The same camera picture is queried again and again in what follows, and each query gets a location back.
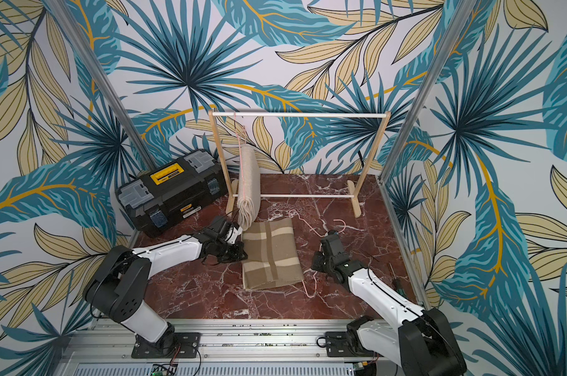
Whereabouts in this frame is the beige wool scarf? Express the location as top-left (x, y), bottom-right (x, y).
top-left (237, 144), bottom-right (261, 230)

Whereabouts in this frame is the brown plaid scarf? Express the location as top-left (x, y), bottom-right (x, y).
top-left (243, 218), bottom-right (304, 291)

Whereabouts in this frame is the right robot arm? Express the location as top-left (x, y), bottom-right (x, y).
top-left (312, 230), bottom-right (468, 375)

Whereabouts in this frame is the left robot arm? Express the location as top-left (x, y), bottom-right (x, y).
top-left (83, 216), bottom-right (247, 352)

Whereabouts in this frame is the wooden clothes rack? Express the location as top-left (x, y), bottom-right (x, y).
top-left (208, 111), bottom-right (391, 218)

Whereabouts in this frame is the black yellow toolbox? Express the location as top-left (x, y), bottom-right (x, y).
top-left (117, 150), bottom-right (227, 238)

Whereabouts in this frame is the green handled screwdriver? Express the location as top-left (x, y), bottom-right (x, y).
top-left (388, 263), bottom-right (407, 299)

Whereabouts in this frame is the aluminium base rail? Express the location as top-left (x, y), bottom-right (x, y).
top-left (52, 318), bottom-right (463, 376)

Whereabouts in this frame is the right aluminium frame post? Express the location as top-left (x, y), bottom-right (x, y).
top-left (379, 1), bottom-right (476, 186)

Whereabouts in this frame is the aluminium frame post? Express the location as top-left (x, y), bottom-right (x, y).
top-left (379, 1), bottom-right (476, 186)
top-left (47, 0), bottom-right (156, 170)

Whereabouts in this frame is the left aluminium frame post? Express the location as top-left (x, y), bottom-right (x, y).
top-left (47, 0), bottom-right (156, 170)

